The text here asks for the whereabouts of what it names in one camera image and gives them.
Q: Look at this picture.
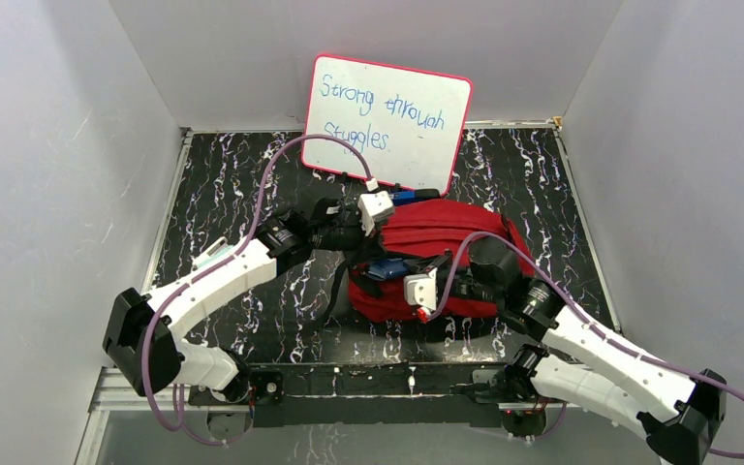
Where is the red student backpack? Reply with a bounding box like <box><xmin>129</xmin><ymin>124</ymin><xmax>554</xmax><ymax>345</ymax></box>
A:
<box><xmin>317</xmin><ymin>199</ymin><xmax>534</xmax><ymax>326</ymax></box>

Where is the dark blue wallet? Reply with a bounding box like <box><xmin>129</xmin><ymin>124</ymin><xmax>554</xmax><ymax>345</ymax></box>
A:
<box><xmin>365</xmin><ymin>258</ymin><xmax>410</xmax><ymax>282</ymax></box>

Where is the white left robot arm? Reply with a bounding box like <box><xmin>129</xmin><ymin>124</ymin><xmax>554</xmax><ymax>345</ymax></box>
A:
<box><xmin>102</xmin><ymin>192</ymin><xmax>394</xmax><ymax>403</ymax></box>

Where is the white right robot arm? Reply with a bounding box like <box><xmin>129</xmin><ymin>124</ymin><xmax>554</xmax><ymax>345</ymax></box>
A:
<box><xmin>420</xmin><ymin>232</ymin><xmax>727</xmax><ymax>464</ymax></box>

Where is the pink framed whiteboard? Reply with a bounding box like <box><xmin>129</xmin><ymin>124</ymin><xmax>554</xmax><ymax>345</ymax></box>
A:
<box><xmin>301</xmin><ymin>54</ymin><xmax>473</xmax><ymax>195</ymax></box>

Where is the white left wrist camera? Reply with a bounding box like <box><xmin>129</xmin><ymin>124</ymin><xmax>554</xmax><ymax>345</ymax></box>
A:
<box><xmin>356</xmin><ymin>177</ymin><xmax>394</xmax><ymax>236</ymax></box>

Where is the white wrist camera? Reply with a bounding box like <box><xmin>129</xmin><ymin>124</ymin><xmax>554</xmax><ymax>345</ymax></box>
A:
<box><xmin>403</xmin><ymin>267</ymin><xmax>438</xmax><ymax>323</ymax></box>
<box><xmin>356</xmin><ymin>177</ymin><xmax>394</xmax><ymax>236</ymax></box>

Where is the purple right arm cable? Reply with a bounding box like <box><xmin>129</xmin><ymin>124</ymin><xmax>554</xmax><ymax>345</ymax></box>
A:
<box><xmin>422</xmin><ymin>232</ymin><xmax>744</xmax><ymax>461</ymax></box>

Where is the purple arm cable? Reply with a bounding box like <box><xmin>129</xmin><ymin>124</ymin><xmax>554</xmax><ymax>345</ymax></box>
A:
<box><xmin>422</xmin><ymin>232</ymin><xmax>744</xmax><ymax>461</ymax></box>
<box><xmin>140</xmin><ymin>134</ymin><xmax>380</xmax><ymax>448</ymax></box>

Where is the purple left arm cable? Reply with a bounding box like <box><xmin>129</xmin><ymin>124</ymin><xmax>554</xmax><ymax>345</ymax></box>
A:
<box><xmin>140</xmin><ymin>134</ymin><xmax>380</xmax><ymax>448</ymax></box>

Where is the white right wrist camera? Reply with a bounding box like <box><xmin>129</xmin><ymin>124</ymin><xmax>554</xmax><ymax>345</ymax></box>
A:
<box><xmin>403</xmin><ymin>267</ymin><xmax>438</xmax><ymax>323</ymax></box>

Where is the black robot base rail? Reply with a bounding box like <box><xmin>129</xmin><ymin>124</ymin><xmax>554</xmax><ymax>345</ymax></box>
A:
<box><xmin>185</xmin><ymin>362</ymin><xmax>549</xmax><ymax>438</ymax></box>

